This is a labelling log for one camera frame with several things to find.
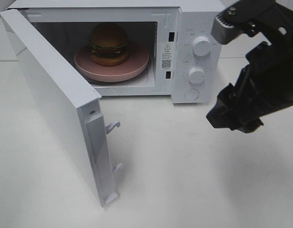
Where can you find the glass microwave turntable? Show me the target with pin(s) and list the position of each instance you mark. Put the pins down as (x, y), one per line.
(141, 79)

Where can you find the upper white microwave knob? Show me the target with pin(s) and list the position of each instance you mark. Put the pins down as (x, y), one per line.
(201, 46)

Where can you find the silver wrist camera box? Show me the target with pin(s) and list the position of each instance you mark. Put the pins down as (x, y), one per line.
(243, 17)

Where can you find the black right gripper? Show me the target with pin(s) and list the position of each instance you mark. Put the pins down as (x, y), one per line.
(266, 84)

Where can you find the round white door button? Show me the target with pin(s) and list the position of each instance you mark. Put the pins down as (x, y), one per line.
(192, 94)

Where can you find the white microwave door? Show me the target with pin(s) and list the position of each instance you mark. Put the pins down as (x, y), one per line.
(68, 103)

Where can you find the white microwave knob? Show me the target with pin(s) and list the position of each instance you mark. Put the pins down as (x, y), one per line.
(201, 46)
(196, 75)

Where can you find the pink round plate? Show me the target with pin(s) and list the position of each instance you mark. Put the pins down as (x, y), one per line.
(132, 67)

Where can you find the burger with lettuce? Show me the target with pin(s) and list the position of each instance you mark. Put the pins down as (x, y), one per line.
(108, 42)

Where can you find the lower white microwave knob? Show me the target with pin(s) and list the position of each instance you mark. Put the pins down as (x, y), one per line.
(196, 75)

